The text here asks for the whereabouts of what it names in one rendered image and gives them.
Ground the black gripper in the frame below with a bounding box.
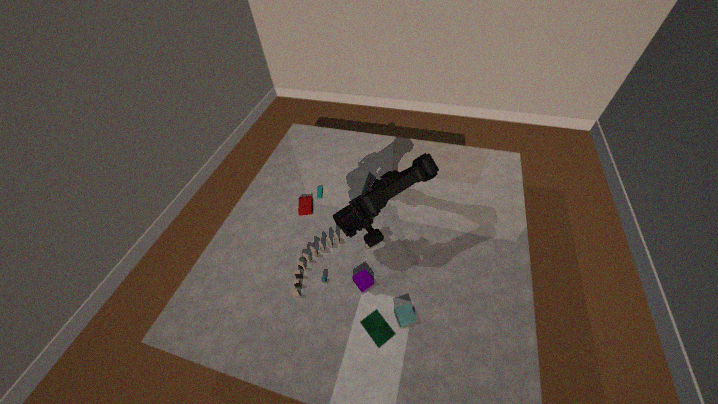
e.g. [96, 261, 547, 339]
[357, 219, 384, 247]

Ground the purple block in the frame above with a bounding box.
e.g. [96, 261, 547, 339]
[352, 269, 374, 292]

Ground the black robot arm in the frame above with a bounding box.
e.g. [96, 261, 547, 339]
[333, 153, 439, 237]

